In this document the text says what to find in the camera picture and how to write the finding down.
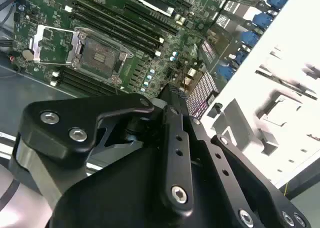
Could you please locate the silver CPU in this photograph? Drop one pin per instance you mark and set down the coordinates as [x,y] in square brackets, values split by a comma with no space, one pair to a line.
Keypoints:
[280,115]

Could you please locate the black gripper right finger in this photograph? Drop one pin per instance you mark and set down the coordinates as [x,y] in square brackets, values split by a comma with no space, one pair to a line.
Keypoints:
[237,178]

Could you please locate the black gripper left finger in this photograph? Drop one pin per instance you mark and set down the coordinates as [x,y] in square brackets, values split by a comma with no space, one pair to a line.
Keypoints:
[112,103]

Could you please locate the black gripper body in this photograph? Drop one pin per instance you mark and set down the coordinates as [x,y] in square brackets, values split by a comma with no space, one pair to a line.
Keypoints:
[112,193]

